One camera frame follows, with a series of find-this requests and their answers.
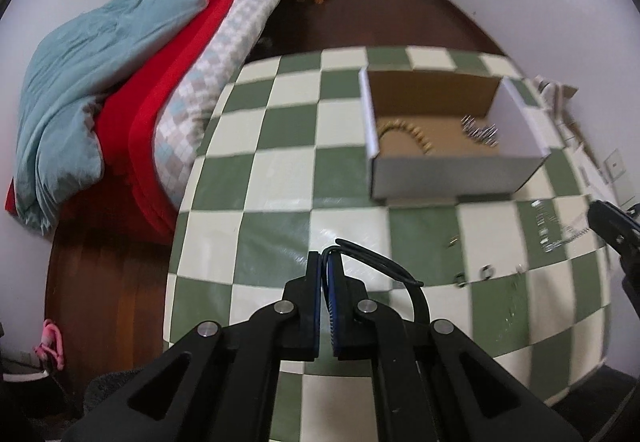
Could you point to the cardboard box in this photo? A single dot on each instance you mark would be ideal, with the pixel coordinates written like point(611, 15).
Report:
point(440, 172)

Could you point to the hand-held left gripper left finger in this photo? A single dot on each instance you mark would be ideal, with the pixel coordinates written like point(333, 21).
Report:
point(314, 304)

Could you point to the checkered mattress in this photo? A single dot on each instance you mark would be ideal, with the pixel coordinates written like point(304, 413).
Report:
point(210, 72)

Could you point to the clear plastic bag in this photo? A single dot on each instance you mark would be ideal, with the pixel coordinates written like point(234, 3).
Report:
point(560, 222)

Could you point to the white wall socket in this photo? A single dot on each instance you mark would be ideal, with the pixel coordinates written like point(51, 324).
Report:
point(616, 166)

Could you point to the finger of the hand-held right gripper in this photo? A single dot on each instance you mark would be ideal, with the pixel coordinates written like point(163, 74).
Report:
point(612, 222)

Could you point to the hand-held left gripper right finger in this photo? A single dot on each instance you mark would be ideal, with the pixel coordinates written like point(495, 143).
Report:
point(332, 309)

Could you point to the light blue blanket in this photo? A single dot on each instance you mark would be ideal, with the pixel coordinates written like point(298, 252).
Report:
point(100, 52)

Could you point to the white plastic clutter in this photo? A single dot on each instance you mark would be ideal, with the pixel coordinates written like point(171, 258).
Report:
point(555, 92)

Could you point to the green checkered tablecloth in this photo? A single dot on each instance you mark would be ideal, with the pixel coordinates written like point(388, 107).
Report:
point(280, 232)

